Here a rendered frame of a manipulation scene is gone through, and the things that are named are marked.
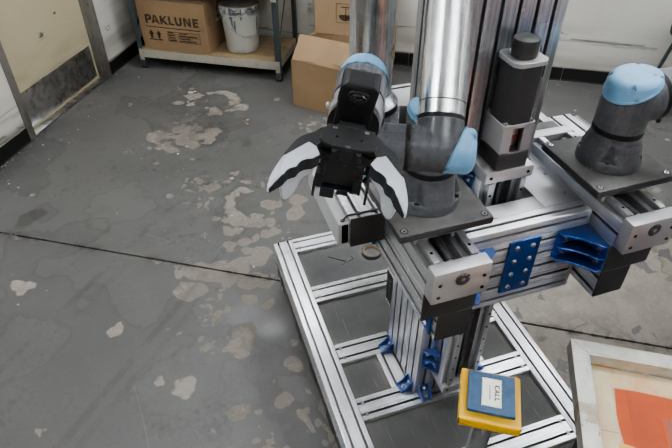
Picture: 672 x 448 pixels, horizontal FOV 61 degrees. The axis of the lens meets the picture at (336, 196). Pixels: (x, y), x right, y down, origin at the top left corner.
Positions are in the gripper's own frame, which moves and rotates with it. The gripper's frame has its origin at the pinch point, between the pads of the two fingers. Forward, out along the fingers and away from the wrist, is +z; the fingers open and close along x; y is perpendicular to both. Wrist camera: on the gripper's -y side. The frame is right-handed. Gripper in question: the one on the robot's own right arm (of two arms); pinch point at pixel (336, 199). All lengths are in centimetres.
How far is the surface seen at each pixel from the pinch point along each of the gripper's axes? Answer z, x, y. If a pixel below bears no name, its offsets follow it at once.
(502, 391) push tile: -27, -42, 66
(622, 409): -27, -67, 64
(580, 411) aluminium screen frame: -23, -56, 62
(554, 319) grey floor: -135, -105, 155
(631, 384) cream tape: -34, -70, 63
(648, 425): -24, -71, 63
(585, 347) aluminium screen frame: -40, -61, 61
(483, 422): -20, -38, 68
